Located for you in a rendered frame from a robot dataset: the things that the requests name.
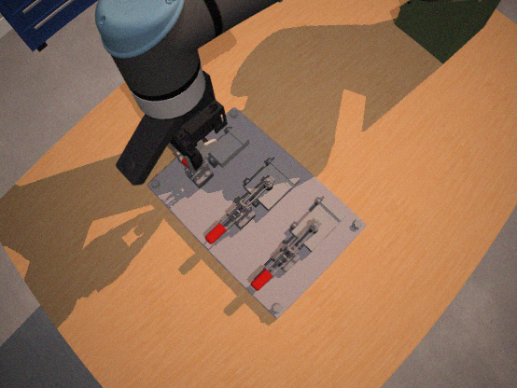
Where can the toggle clamp with red handle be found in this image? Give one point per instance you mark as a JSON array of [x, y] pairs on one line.
[[265, 276]]

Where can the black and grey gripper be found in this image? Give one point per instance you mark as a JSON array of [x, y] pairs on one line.
[[194, 125]]

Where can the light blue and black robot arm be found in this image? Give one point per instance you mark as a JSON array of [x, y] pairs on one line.
[[154, 44]]

